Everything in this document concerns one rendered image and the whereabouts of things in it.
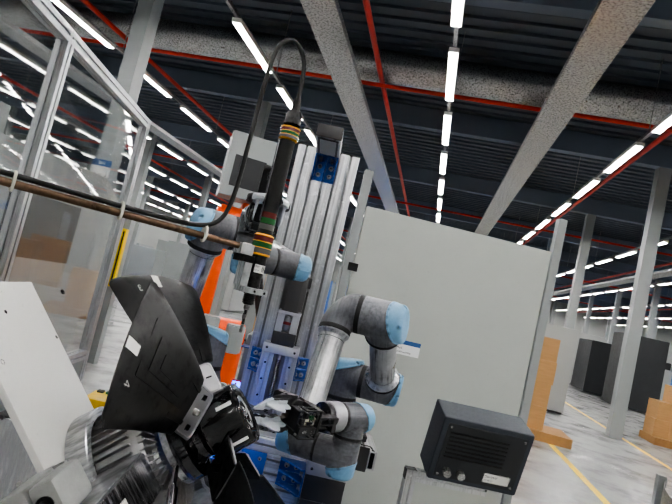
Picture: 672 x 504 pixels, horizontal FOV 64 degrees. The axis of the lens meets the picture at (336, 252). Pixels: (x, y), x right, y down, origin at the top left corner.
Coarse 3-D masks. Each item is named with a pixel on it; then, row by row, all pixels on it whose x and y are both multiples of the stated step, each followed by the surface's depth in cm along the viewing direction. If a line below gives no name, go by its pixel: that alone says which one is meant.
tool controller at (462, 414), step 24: (456, 408) 151; (480, 408) 155; (432, 432) 151; (456, 432) 145; (480, 432) 145; (504, 432) 146; (528, 432) 147; (432, 456) 147; (456, 456) 146; (480, 456) 146; (504, 456) 146; (456, 480) 148; (480, 480) 148; (504, 480) 148
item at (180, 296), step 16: (112, 288) 105; (128, 288) 107; (160, 288) 113; (176, 288) 117; (192, 288) 123; (128, 304) 105; (176, 304) 113; (192, 304) 117; (192, 320) 113; (192, 336) 110; (208, 336) 113; (208, 352) 109
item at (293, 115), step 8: (296, 104) 115; (288, 112) 115; (296, 112) 115; (288, 120) 114; (296, 120) 114; (256, 256) 112; (264, 256) 112; (256, 264) 112; (264, 264) 113; (256, 272) 112; (248, 280) 112; (256, 280) 112; (256, 288) 112; (248, 296) 112; (248, 304) 112
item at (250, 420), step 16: (224, 400) 98; (240, 400) 103; (208, 416) 97; (224, 416) 96; (240, 416) 96; (208, 432) 96; (224, 432) 96; (240, 432) 96; (256, 432) 102; (176, 448) 94; (192, 448) 96; (208, 448) 97; (240, 448) 99; (192, 464) 94; (208, 464) 101
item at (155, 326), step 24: (144, 312) 78; (168, 312) 84; (144, 336) 78; (168, 336) 83; (120, 360) 72; (144, 360) 77; (168, 360) 83; (192, 360) 90; (120, 384) 72; (144, 384) 78; (168, 384) 84; (192, 384) 90; (120, 408) 73; (144, 408) 79; (168, 408) 85; (168, 432) 88
